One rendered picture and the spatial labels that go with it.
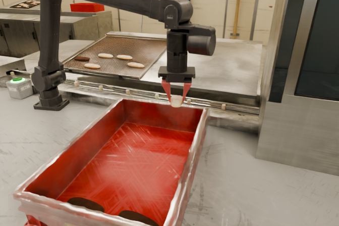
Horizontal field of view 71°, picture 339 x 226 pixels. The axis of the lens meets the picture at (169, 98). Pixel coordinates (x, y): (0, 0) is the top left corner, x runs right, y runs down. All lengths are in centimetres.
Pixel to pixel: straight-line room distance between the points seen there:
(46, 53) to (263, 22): 369
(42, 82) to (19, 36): 374
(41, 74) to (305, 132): 90
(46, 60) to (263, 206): 84
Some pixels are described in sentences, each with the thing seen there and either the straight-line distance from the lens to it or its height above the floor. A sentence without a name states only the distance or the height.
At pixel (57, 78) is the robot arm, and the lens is 105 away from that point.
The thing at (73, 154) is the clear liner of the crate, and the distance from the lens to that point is 67.
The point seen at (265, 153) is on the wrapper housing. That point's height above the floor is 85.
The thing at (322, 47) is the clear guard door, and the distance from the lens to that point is 64.
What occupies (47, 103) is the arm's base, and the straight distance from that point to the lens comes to 109.
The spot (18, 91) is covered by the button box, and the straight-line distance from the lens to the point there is 125.
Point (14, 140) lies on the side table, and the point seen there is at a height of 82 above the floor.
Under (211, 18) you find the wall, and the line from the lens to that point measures 465.
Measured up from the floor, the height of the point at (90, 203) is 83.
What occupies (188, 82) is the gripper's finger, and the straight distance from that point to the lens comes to 65.
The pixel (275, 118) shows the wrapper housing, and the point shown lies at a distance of 70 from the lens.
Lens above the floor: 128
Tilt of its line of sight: 25 degrees down
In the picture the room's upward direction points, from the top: straight up
